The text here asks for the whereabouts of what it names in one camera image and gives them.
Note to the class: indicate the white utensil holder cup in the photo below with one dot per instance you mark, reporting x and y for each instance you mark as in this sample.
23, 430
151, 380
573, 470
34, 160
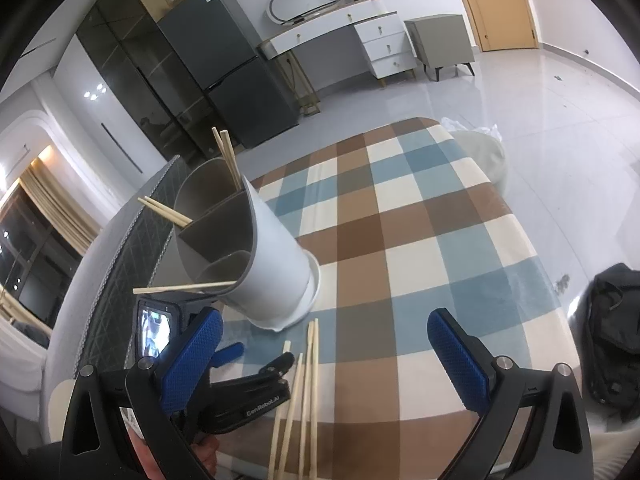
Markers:
235, 237

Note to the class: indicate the black bag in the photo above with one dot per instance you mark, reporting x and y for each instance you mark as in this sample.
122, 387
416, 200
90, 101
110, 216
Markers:
610, 340

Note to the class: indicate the black glass cabinet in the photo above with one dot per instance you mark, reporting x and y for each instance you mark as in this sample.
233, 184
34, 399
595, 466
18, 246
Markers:
124, 42

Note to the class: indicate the grey nightstand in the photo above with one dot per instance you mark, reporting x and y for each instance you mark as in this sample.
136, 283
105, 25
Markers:
440, 41

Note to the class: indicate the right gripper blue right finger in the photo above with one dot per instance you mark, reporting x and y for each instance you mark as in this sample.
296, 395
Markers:
555, 443

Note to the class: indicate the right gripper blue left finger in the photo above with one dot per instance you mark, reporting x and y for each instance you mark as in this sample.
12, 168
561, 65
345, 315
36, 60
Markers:
95, 442

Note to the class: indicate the beige curtain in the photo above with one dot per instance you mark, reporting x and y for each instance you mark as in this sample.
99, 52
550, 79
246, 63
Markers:
69, 219

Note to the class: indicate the white wardrobe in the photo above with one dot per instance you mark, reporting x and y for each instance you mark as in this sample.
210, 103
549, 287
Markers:
98, 110

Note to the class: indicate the person left hand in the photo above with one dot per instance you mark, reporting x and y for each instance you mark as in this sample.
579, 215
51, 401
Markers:
205, 451

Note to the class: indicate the wooden door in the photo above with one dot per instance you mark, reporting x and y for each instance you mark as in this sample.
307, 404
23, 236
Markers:
502, 24

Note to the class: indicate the checkered plaid rug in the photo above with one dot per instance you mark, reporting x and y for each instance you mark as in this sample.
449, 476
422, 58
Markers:
403, 222

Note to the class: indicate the dark grey refrigerator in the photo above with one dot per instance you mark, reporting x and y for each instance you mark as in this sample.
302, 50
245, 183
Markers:
218, 44

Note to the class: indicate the white dressing table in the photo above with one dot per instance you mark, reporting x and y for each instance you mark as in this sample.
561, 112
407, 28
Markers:
358, 38

